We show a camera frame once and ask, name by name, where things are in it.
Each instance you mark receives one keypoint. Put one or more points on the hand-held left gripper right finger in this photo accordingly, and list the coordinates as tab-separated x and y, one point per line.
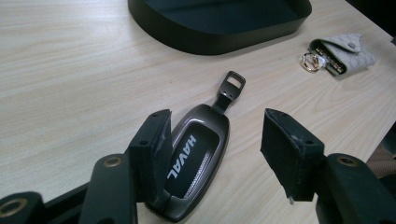
289	155

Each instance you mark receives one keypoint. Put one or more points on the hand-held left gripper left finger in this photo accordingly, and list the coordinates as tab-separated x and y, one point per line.
149	155

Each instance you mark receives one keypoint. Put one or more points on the dark grey car key fob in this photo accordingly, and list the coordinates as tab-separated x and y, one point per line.
214	124

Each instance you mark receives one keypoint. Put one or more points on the grey key pouch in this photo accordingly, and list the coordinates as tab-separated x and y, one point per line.
348	53

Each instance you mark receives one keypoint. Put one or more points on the black key rack with tray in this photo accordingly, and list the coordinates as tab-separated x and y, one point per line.
186	34

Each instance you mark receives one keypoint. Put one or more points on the brown cloth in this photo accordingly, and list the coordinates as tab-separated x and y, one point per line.
383	161

